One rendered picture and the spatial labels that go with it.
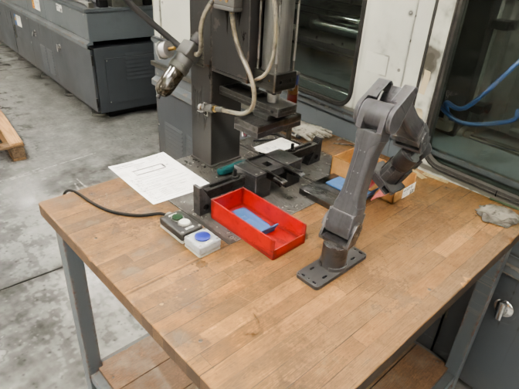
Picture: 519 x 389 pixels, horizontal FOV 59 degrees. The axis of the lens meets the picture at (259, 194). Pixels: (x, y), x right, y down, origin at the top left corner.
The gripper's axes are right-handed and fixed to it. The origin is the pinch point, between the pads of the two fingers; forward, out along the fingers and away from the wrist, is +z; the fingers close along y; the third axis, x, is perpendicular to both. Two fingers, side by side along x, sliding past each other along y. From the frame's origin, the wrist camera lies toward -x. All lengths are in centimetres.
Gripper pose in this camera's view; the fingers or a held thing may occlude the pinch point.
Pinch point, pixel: (370, 194)
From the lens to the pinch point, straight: 142.7
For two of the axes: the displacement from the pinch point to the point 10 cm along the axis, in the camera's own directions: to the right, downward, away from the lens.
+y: -5.5, -7.8, 3.0
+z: -3.8, 5.5, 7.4
